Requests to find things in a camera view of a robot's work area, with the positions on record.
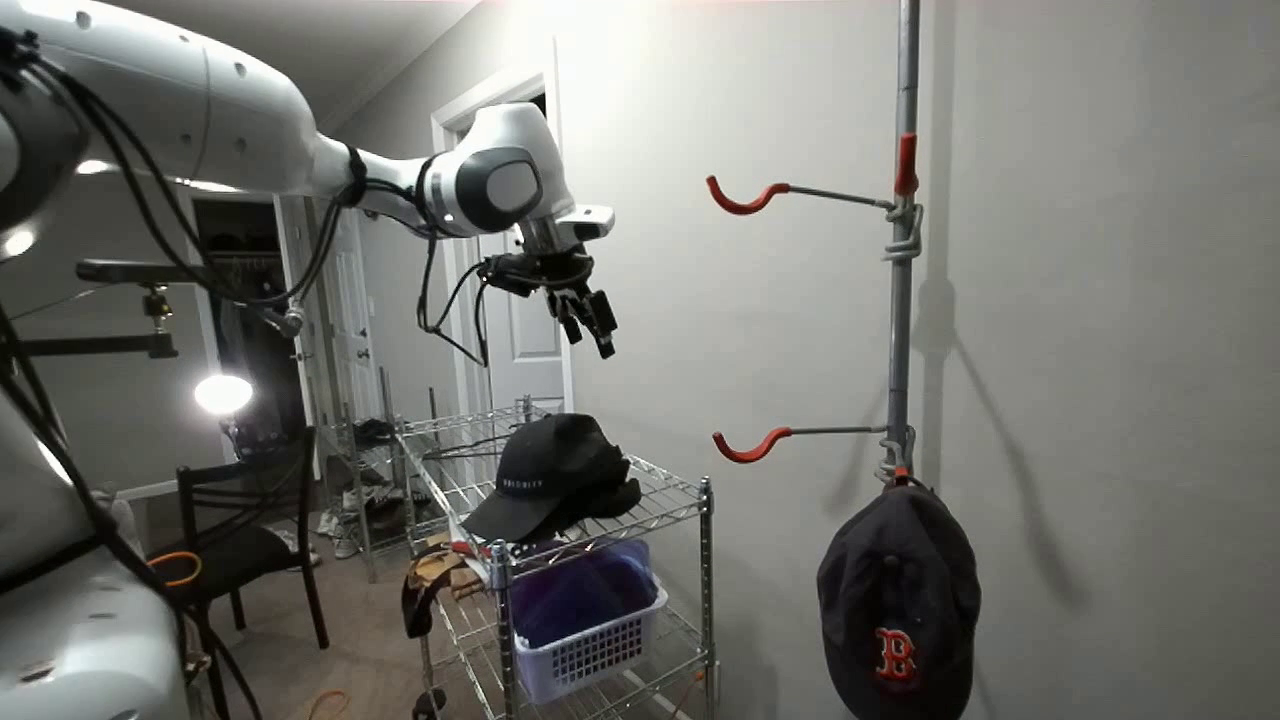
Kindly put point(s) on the brown bag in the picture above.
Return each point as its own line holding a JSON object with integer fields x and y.
{"x": 432, "y": 583}

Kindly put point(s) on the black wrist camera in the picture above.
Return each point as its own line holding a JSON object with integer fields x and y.
{"x": 503, "y": 275}

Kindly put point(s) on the white panel door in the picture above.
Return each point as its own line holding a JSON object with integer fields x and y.
{"x": 532, "y": 355}

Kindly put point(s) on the black mesh-back cap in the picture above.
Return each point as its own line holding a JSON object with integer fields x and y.
{"x": 545, "y": 467}

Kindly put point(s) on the blue plastic laundry basket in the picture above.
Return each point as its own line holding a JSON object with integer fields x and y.
{"x": 586, "y": 655}

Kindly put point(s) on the short orange pole hook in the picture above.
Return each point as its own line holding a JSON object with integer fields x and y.
{"x": 898, "y": 473}
{"x": 904, "y": 165}

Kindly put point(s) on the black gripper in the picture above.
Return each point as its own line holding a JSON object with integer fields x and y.
{"x": 553, "y": 271}

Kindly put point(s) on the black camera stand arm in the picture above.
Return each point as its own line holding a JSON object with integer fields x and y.
{"x": 134, "y": 271}

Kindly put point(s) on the black cap red B logo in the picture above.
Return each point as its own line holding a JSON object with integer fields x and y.
{"x": 893, "y": 584}

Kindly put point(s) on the bright round lamp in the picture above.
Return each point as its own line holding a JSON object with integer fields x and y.
{"x": 220, "y": 394}

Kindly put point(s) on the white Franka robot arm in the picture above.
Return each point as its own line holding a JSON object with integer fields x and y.
{"x": 202, "y": 105}

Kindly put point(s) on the black chair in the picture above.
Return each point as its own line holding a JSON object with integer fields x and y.
{"x": 255, "y": 562}

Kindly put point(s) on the long metal hook orange tip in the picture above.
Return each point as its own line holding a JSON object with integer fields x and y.
{"x": 742, "y": 448}
{"x": 729, "y": 207}

